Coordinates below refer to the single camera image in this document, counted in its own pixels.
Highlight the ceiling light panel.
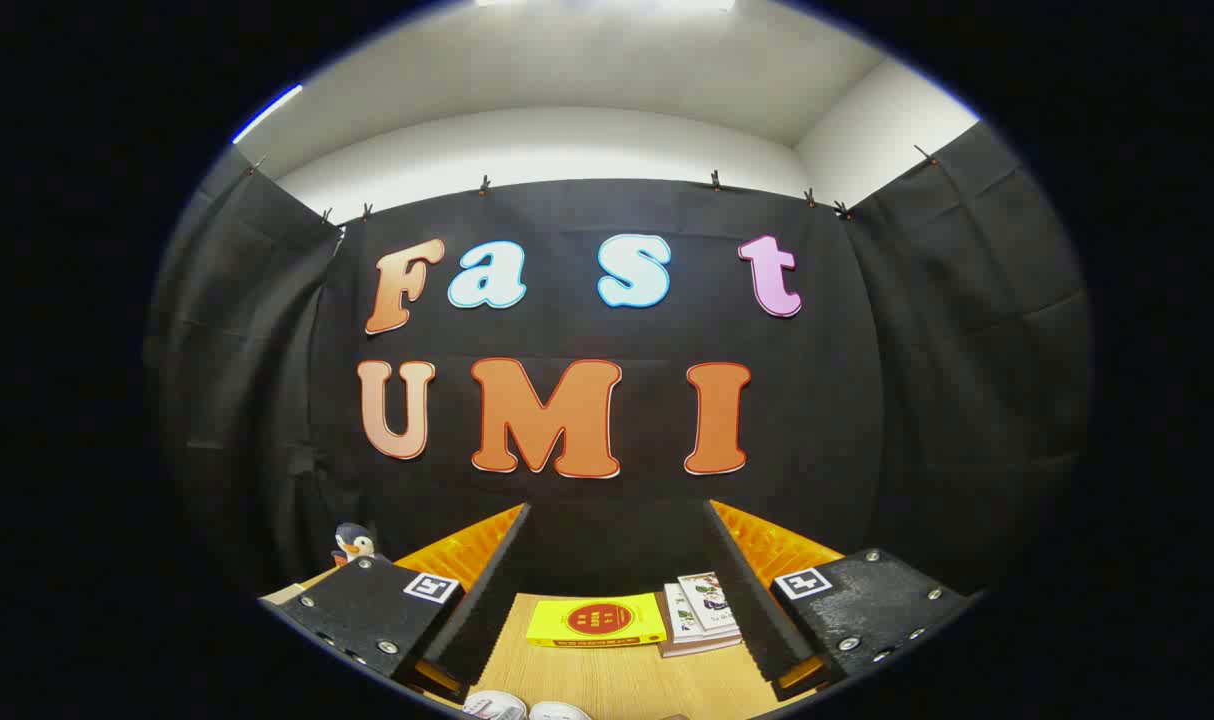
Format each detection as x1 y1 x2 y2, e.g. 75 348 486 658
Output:
475 0 738 13

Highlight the penguin plush toy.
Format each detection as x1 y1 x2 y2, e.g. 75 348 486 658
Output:
331 522 378 569

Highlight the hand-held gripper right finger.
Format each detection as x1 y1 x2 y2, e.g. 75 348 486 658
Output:
704 498 973 703

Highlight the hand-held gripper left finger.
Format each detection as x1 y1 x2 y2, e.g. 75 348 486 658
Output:
257 502 534 703

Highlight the yellow book with red circle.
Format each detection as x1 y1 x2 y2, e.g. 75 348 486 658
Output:
525 593 668 649

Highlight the row of small black clips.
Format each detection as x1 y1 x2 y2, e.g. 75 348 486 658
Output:
247 145 943 226

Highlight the black backdrop cloth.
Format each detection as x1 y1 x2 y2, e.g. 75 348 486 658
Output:
145 120 1096 623

